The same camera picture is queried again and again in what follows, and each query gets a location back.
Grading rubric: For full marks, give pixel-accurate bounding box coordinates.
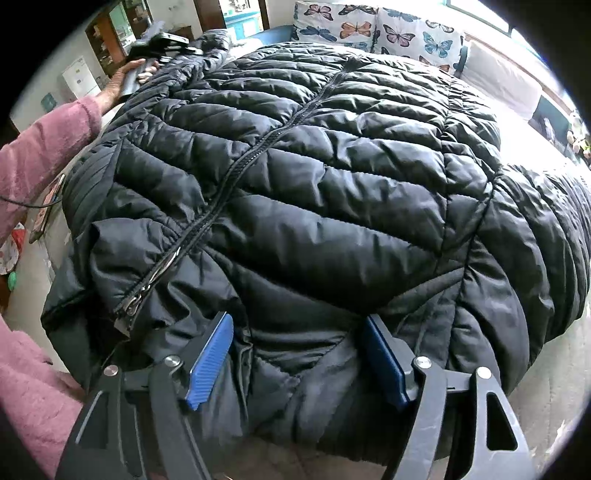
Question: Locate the brown wooden cabinet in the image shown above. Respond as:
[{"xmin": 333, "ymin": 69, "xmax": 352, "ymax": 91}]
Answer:
[{"xmin": 85, "ymin": 0, "xmax": 152, "ymax": 77}]

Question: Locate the white plain pillow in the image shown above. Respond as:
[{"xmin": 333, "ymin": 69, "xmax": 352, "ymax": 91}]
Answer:
[{"xmin": 461, "ymin": 41, "xmax": 543, "ymax": 121}]

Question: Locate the butterfly pillow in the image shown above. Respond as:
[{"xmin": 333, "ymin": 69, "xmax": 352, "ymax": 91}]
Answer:
[
  {"xmin": 291, "ymin": 1, "xmax": 379, "ymax": 52},
  {"xmin": 372, "ymin": 8, "xmax": 468, "ymax": 76}
]

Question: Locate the person left hand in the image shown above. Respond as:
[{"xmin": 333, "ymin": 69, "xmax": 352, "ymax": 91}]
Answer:
[{"xmin": 95, "ymin": 58, "xmax": 160, "ymax": 116}]

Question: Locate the pink sleeved right forearm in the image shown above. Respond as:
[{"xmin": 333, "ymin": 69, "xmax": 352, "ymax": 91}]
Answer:
[{"xmin": 1, "ymin": 323, "xmax": 85, "ymax": 479}]

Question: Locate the grey star quilted mattress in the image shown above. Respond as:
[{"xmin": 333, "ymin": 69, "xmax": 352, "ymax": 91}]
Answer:
[{"xmin": 205, "ymin": 103, "xmax": 590, "ymax": 479}]

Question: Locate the left butterfly pillow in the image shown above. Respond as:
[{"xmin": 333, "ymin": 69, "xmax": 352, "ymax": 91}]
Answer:
[{"xmin": 291, "ymin": 1, "xmax": 379, "ymax": 52}]

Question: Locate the white refrigerator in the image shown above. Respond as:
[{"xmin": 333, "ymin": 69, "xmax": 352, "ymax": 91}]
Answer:
[{"xmin": 61, "ymin": 56, "xmax": 100, "ymax": 99}]

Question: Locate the right butterfly pillow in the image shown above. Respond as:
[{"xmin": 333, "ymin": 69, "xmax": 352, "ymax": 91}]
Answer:
[{"xmin": 372, "ymin": 8, "xmax": 468, "ymax": 76}]

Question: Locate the brown door frame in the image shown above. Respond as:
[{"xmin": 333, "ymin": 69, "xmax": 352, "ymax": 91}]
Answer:
[{"xmin": 192, "ymin": 0, "xmax": 270, "ymax": 31}]

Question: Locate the pink sleeved left forearm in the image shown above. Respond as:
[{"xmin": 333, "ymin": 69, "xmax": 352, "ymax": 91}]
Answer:
[{"xmin": 0, "ymin": 94, "xmax": 113, "ymax": 240}]

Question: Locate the black puffer down jacket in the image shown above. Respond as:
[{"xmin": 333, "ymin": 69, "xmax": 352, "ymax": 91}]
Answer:
[{"xmin": 41, "ymin": 32, "xmax": 590, "ymax": 463}]

